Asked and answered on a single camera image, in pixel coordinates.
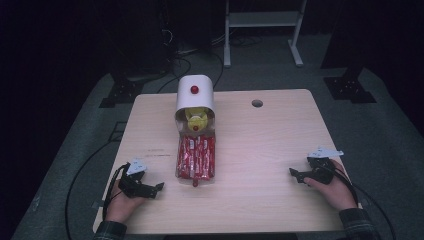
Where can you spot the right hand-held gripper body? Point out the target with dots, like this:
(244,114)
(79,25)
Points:
(321,171)

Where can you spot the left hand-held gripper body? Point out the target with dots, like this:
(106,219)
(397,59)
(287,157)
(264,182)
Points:
(133,186)

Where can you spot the person's left hand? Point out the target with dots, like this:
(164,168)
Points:
(121,206)

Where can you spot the person's right hand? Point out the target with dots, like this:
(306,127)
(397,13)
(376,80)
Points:
(338,193)

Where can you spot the clear plastic drawer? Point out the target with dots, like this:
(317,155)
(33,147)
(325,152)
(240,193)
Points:
(195,156)

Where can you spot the pile of red snack packets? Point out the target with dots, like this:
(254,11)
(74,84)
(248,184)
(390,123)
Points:
(196,156)

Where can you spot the yellow plastic piece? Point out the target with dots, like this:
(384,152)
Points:
(196,118)

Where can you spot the black stand with base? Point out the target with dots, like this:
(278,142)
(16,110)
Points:
(348,85)

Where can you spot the black stand base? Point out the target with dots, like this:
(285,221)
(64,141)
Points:
(121,91)

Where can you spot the white metal stand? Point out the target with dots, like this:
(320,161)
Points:
(230,36)

